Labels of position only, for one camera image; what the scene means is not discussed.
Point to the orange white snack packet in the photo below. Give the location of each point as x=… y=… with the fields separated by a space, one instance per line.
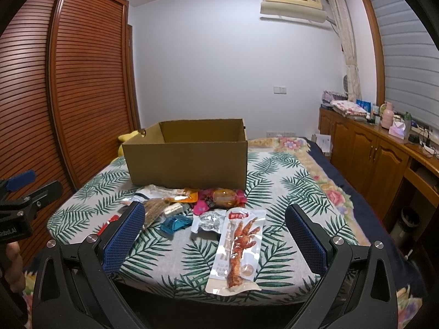
x=156 y=192

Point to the wooden sideboard cabinet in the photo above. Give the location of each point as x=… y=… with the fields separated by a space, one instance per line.
x=376 y=164

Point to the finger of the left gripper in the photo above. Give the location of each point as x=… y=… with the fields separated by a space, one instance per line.
x=42 y=197
x=12 y=184

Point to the pink packaged braised egg snack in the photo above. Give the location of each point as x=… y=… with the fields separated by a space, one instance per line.
x=218 y=198

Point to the pink thermos bottle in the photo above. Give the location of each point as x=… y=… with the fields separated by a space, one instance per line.
x=387 y=115

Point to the leaf print cloth mat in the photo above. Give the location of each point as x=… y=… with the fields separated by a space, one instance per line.
x=178 y=266

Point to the white wall switch plate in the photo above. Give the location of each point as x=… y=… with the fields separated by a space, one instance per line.
x=279 y=90

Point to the grey window blind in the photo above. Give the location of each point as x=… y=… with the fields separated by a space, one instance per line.
x=410 y=61

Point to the red snack packet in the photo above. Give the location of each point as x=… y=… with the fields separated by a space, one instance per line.
x=106 y=224

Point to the white paper bag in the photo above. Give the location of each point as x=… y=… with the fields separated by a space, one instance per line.
x=323 y=141

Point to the small beige candy packet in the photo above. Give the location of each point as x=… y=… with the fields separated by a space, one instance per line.
x=173 y=209

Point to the brown clear snack bar packet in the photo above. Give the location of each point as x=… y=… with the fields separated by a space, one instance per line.
x=153 y=209

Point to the small blue foil snack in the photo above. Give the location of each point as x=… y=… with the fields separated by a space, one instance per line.
x=175 y=223

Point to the beige wall air conditioner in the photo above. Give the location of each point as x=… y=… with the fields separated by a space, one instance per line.
x=311 y=10

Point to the person's left hand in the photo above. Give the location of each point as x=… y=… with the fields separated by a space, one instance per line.
x=12 y=266

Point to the small white desk fan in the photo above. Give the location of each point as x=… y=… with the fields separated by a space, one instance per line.
x=345 y=84

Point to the wall socket strip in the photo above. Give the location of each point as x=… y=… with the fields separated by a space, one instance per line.
x=280 y=134

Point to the white silver pouch snack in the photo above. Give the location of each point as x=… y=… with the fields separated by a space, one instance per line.
x=210 y=221

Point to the pink tissue box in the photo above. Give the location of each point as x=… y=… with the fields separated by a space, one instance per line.
x=398 y=129

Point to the chicken foot snack packet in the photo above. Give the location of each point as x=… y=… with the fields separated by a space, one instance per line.
x=238 y=253

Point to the blue box on sideboard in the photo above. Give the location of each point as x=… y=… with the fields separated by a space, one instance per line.
x=364 y=105

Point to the floral beige curtain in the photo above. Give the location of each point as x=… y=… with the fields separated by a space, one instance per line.
x=345 y=31

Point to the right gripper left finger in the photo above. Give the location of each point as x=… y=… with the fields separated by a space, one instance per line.
x=74 y=288

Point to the brown cardboard box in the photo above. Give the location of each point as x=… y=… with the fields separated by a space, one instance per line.
x=197 y=154

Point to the yellow Pikachu plush toy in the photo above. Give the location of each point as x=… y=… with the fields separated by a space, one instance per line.
x=122 y=139

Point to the folded floral cloth stack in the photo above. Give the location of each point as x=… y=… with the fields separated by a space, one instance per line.
x=348 y=108

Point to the brown louvered wardrobe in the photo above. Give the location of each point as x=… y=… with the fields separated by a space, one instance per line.
x=67 y=94

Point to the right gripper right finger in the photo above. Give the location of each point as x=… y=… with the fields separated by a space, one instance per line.
x=356 y=287

